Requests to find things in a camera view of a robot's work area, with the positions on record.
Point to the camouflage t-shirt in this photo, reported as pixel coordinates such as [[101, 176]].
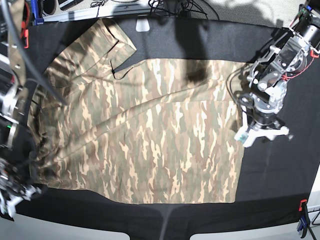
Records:
[[158, 132]]

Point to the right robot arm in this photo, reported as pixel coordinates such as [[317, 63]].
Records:
[[16, 70]]

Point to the white tape patch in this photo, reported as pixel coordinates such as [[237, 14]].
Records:
[[142, 25]]

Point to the blue clamp left rear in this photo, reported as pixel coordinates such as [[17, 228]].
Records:
[[37, 11]]

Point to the blue clamp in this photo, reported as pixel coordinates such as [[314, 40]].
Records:
[[304, 220], [37, 11]]

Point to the red clamp left rear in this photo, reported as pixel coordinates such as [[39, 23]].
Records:
[[25, 34]]

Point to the blue clamp right front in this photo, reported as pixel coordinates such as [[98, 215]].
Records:
[[304, 220]]

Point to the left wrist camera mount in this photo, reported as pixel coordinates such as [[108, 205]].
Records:
[[247, 134]]

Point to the aluminium rail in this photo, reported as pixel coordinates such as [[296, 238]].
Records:
[[99, 12]]

